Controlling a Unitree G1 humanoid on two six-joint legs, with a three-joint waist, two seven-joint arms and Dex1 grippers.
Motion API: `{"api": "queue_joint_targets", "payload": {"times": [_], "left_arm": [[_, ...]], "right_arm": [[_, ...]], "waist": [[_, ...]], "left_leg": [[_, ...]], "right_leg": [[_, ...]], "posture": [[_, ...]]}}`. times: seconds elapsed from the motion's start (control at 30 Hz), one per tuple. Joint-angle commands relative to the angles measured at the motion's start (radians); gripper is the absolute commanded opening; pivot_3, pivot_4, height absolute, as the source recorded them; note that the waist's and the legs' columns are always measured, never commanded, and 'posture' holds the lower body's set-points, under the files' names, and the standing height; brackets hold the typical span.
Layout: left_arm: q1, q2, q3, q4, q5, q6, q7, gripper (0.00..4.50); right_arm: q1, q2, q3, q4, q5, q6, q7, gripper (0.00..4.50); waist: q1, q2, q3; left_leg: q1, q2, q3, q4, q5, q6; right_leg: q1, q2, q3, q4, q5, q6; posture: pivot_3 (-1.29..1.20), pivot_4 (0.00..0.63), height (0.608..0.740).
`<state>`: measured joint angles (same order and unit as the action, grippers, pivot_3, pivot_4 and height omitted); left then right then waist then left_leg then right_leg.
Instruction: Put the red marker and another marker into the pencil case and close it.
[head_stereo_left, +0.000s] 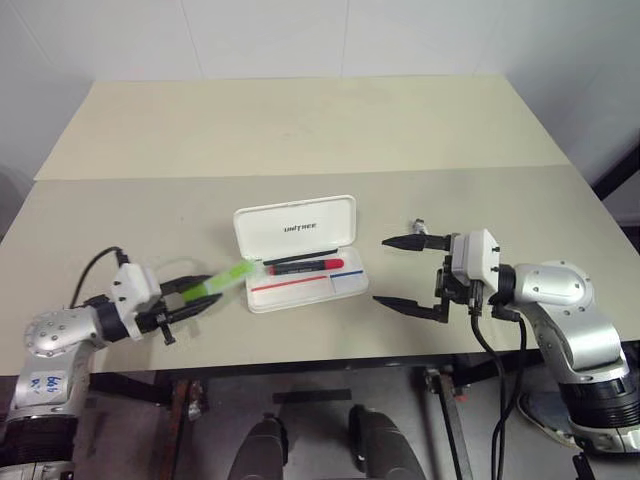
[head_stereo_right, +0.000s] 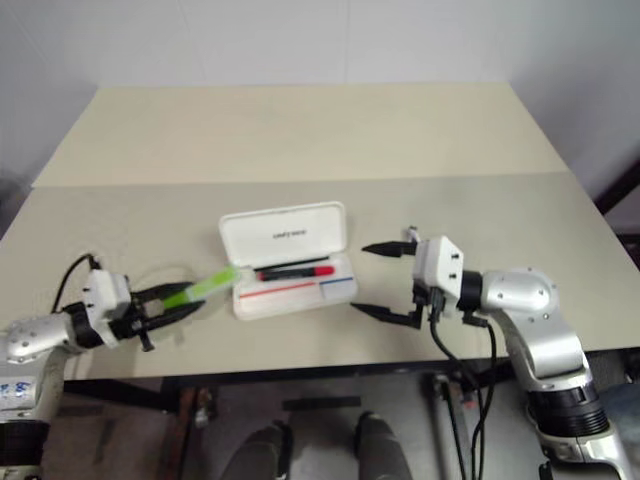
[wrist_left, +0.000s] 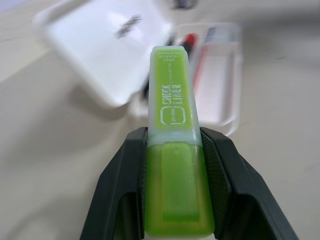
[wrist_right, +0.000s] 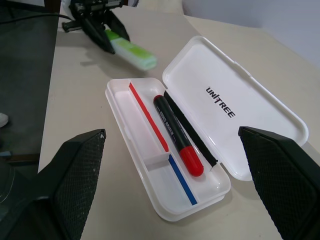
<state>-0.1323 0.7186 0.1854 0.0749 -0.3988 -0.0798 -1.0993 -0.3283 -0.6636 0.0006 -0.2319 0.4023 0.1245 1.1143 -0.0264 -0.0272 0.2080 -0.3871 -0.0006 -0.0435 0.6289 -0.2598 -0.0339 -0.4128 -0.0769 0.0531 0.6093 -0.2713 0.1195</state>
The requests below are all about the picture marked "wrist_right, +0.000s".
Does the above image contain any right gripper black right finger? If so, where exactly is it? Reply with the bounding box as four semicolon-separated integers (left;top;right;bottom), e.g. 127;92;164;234
238;126;320;240

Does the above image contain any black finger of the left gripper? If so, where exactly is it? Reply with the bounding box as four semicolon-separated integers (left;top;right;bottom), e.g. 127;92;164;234
81;16;116;55
106;9;131;43

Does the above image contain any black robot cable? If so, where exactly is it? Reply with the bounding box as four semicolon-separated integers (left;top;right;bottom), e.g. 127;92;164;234
0;12;74;25

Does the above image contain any white Unitree pencil case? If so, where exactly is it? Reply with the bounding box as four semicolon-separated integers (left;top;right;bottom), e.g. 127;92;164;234
104;35;310;223

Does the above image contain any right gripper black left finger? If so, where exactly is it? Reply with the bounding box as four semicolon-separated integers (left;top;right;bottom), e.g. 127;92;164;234
0;128;107;240

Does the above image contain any black marker with red cap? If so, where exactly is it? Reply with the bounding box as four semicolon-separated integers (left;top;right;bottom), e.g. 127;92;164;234
152;94;205;178

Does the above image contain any white shoe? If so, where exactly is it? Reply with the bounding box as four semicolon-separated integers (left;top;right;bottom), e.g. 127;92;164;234
0;112;10;128

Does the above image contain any green highlighter marker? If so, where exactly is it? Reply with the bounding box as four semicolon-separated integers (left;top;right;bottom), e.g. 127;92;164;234
104;29;158;72

